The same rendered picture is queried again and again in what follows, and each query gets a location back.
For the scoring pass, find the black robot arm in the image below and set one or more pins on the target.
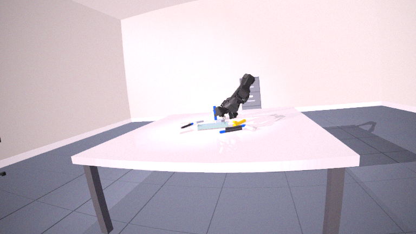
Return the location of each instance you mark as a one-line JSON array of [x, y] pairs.
[[242, 92]]

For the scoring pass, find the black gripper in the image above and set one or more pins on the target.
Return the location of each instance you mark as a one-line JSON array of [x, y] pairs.
[[221, 110]]

